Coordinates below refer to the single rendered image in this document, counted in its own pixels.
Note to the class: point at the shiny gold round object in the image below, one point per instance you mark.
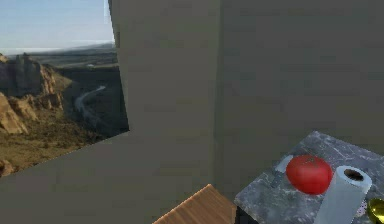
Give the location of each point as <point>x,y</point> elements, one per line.
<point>377,210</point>

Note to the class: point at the grey marble countertop cabinet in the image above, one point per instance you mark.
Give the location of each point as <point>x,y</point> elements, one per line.
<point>283,196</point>

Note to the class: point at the brown wooden table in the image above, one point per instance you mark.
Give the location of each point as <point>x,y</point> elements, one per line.
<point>203,208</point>

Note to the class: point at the white paper towel roll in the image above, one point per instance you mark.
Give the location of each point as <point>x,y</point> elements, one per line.
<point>343,196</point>

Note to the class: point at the red tomato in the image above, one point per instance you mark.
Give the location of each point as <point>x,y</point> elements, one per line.
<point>308,173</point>

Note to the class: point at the window with canyon view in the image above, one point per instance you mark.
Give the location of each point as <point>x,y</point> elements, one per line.
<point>56,86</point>

